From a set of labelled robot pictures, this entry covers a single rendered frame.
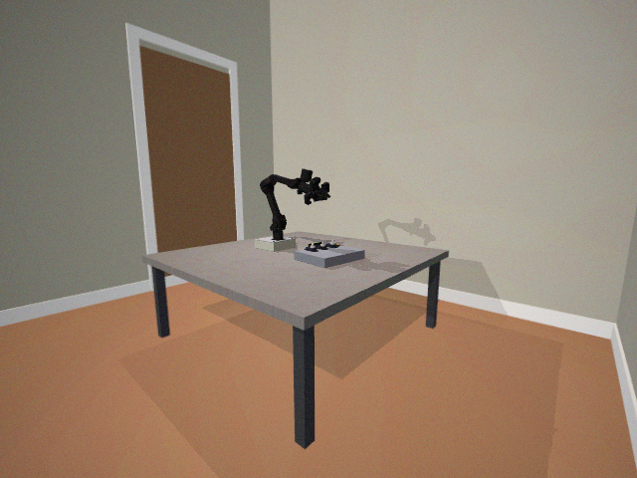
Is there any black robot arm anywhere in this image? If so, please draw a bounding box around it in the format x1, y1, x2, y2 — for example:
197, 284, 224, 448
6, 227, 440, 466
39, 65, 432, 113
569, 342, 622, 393
260, 168, 320, 241

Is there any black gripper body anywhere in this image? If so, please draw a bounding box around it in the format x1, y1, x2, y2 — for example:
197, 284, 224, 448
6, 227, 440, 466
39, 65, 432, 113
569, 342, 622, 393
304, 182, 329, 205

